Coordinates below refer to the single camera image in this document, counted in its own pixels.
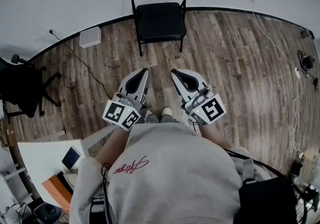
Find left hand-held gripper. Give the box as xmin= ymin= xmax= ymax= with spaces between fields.
xmin=101 ymin=68 xmax=151 ymax=131

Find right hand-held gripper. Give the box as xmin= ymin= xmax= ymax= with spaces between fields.
xmin=170 ymin=69 xmax=227 ymax=125

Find black folding chair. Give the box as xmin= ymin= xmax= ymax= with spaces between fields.
xmin=128 ymin=0 xmax=188 ymax=57

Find person's right forearm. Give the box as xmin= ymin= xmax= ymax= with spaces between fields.
xmin=198 ymin=121 xmax=233 ymax=150

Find person's left forearm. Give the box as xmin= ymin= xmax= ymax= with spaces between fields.
xmin=96 ymin=124 xmax=133 ymax=168

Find black office chair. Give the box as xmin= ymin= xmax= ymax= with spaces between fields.
xmin=0 ymin=54 xmax=63 ymax=118

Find grey ripped jeans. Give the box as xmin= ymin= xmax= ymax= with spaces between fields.
xmin=144 ymin=114 xmax=181 ymax=125

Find flat white box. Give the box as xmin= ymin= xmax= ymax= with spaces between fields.
xmin=79 ymin=26 xmax=102 ymax=49

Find grey sweatshirt with red print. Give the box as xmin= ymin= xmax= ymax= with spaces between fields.
xmin=69 ymin=122 xmax=272 ymax=224

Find white table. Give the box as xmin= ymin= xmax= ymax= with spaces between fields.
xmin=17 ymin=124 xmax=118 ymax=210

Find orange box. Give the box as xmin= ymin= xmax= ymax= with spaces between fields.
xmin=41 ymin=174 xmax=73 ymax=213

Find brown cardboard box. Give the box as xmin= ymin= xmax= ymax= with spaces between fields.
xmin=0 ymin=120 xmax=18 ymax=147

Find black pouch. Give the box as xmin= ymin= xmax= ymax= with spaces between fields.
xmin=232 ymin=176 xmax=298 ymax=224

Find round black speaker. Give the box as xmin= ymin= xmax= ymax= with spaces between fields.
xmin=33 ymin=202 xmax=62 ymax=224

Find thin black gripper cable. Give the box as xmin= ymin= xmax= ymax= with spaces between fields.
xmin=187 ymin=118 xmax=198 ymax=133

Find long black floor cable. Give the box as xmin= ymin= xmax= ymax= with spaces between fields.
xmin=48 ymin=29 xmax=115 ymax=101

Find long white cable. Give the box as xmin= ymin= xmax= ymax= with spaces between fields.
xmin=250 ymin=0 xmax=302 ymax=155

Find dark tablet with white frame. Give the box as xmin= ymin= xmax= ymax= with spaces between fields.
xmin=61 ymin=146 xmax=81 ymax=170

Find grey shoulder strap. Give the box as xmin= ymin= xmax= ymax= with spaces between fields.
xmin=241 ymin=158 xmax=258 ymax=185

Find thin black chest cable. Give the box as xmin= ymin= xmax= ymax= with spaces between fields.
xmin=101 ymin=162 xmax=113 ymax=224

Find thick black pouch cable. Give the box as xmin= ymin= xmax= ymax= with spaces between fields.
xmin=223 ymin=148 xmax=309 ymax=224

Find black device with tangled cables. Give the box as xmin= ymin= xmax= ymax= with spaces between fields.
xmin=297 ymin=49 xmax=320 ymax=86

